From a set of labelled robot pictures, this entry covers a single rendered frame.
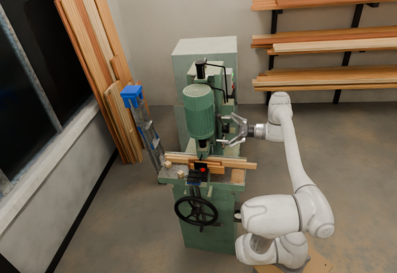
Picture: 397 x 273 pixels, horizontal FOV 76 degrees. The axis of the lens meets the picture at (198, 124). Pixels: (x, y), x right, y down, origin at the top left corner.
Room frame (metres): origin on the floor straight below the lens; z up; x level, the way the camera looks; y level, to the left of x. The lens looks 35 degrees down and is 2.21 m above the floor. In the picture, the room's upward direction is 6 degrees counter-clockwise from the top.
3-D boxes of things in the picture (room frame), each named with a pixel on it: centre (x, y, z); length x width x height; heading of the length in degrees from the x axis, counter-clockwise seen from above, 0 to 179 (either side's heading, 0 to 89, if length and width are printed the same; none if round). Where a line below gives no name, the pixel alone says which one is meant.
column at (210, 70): (1.62, -0.09, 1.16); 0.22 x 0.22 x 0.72; 74
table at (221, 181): (1.24, 0.02, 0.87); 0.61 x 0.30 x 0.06; 74
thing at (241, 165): (1.33, -0.05, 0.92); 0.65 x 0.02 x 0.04; 74
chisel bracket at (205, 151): (1.36, -0.02, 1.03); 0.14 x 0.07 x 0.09; 164
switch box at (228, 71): (1.61, -0.24, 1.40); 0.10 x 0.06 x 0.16; 164
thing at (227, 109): (1.51, -0.22, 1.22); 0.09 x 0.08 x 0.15; 164
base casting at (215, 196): (1.46, -0.05, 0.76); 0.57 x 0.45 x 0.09; 164
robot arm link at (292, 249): (0.74, -0.44, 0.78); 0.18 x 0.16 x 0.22; 87
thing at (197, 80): (1.48, -0.05, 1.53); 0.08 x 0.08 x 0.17; 74
